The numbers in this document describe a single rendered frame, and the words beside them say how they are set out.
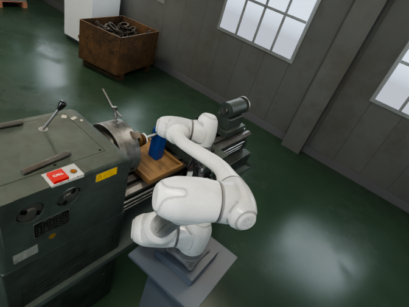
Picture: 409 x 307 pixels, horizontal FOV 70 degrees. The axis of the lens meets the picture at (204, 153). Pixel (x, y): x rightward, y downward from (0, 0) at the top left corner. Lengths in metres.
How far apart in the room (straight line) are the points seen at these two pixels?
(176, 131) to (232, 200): 0.52
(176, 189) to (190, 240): 0.65
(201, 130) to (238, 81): 3.60
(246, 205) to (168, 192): 0.23
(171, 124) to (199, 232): 0.53
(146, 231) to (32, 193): 0.49
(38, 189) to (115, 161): 0.33
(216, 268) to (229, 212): 0.86
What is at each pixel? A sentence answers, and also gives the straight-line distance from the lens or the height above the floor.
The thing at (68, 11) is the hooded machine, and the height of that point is 0.49.
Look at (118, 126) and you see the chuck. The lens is 1.63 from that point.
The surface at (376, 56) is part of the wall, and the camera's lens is 4.32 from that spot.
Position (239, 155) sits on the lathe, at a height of 0.68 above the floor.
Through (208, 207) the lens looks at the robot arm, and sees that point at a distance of 0.86.
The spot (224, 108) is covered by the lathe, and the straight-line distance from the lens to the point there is 2.43.
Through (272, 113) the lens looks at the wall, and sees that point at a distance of 4.78.
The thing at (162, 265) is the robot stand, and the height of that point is 0.75.
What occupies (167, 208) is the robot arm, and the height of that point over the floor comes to 1.51.
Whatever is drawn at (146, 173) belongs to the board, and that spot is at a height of 0.88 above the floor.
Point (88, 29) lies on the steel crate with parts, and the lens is 5.11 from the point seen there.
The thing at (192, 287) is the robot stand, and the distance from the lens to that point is 1.63.
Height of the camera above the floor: 2.13
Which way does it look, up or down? 34 degrees down
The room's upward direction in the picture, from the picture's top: 19 degrees clockwise
